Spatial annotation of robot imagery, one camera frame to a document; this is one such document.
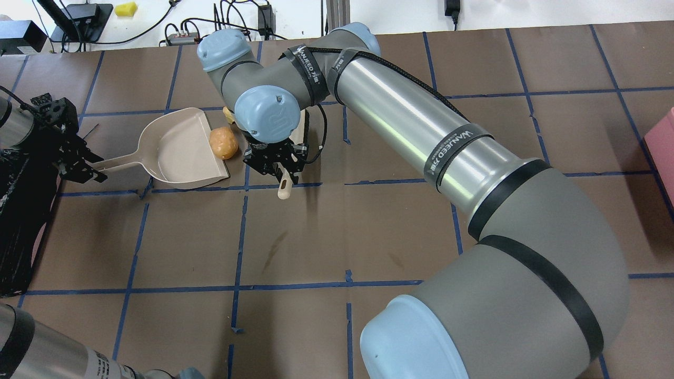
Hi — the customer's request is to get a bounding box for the pink plastic bin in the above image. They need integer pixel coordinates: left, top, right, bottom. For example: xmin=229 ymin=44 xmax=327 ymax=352
xmin=645 ymin=108 xmax=673 ymax=203

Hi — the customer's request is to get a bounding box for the beige hand brush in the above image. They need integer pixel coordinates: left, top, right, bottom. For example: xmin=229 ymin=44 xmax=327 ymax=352
xmin=277 ymin=110 xmax=310 ymax=201

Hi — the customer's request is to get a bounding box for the black lined trash bin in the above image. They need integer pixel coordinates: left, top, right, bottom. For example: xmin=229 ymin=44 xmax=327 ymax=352
xmin=1 ymin=149 xmax=58 ymax=298

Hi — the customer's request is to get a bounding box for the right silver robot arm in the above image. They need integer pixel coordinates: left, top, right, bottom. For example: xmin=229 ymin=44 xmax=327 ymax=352
xmin=196 ymin=22 xmax=630 ymax=378

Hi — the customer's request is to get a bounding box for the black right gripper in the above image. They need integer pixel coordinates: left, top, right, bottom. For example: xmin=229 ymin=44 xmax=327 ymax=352
xmin=243 ymin=138 xmax=308 ymax=184

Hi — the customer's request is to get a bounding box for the beige plastic dustpan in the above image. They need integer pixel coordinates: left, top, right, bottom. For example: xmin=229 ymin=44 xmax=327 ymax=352
xmin=92 ymin=107 xmax=230 ymax=190

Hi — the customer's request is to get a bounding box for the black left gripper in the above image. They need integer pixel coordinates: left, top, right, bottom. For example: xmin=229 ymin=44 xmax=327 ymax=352
xmin=21 ymin=93 xmax=108 ymax=183

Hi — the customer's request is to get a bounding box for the aluminium frame post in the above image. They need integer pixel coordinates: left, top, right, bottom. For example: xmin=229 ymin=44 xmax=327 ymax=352
xmin=320 ymin=0 xmax=351 ymax=35

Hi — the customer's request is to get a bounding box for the whole yellow potato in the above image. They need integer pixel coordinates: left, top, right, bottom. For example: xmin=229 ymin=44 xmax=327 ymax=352
xmin=209 ymin=126 xmax=239 ymax=160

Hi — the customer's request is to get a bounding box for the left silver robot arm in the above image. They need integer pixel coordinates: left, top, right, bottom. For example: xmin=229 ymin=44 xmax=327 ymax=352
xmin=2 ymin=88 xmax=173 ymax=378

